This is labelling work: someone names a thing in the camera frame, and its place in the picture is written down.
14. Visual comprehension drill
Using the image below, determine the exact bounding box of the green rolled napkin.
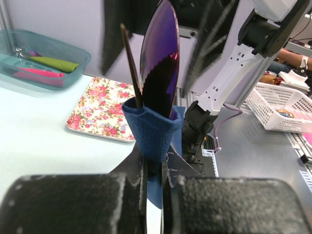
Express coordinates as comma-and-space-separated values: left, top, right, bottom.
29, 57, 79, 73

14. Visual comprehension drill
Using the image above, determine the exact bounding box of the dark blue paper napkin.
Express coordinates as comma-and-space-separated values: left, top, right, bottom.
122, 97, 185, 209

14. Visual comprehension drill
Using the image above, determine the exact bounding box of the teal plastic bin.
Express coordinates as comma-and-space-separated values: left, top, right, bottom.
0, 29, 91, 90

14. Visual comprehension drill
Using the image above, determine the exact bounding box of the gold knife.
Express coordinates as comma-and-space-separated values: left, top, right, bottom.
120, 23, 143, 108

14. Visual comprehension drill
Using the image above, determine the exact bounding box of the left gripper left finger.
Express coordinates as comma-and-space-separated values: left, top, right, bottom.
0, 146, 147, 234

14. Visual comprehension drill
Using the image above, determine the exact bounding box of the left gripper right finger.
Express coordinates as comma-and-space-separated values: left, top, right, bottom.
161, 145, 311, 234

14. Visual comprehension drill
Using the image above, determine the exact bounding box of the purple spoon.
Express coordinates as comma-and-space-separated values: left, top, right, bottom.
140, 0, 179, 118

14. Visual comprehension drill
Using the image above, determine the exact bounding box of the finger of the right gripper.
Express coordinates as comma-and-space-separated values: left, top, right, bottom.
184, 0, 239, 95
100, 0, 158, 75

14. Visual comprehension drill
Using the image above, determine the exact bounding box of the white perforated plastic basket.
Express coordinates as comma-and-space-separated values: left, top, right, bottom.
246, 82, 312, 133

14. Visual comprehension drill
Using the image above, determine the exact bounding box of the floral cloth mat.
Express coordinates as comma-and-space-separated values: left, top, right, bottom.
66, 78, 135, 142

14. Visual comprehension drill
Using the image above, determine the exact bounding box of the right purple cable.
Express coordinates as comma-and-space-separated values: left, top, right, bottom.
214, 102, 244, 154

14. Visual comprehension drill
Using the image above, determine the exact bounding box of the iridescent fork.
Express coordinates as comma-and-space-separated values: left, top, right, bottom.
16, 47, 41, 59

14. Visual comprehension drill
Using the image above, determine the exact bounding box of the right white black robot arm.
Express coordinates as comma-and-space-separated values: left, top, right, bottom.
101, 0, 310, 156

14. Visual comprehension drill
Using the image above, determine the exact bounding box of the aluminium rail frame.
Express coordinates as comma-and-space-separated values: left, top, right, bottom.
175, 56, 312, 166

